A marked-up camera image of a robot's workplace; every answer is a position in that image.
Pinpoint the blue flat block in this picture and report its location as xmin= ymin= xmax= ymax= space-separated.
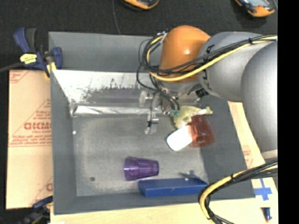
xmin=138 ymin=177 xmax=208 ymax=198

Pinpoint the grey metal bin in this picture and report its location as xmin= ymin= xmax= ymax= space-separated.
xmin=48 ymin=31 xmax=256 ymax=215

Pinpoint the purple plastic cup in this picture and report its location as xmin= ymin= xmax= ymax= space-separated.
xmin=123 ymin=156 xmax=160 ymax=182

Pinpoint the yellow-green cloth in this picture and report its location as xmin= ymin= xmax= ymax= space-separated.
xmin=172 ymin=105 xmax=214 ymax=129

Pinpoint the red-orange plastic cup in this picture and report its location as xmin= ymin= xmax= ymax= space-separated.
xmin=187 ymin=115 xmax=215 ymax=148

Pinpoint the black cylinder on white bracket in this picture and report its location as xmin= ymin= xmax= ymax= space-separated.
xmin=184 ymin=88 xmax=209 ymax=102

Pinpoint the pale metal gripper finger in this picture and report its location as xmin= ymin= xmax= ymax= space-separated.
xmin=144 ymin=114 xmax=153 ymax=135
xmin=151 ymin=116 xmax=160 ymax=134

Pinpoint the brown cardboard board red print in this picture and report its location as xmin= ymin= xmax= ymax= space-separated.
xmin=5 ymin=69 xmax=266 ymax=210

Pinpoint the white rounded flat object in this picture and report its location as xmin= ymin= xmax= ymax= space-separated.
xmin=166 ymin=126 xmax=193 ymax=152

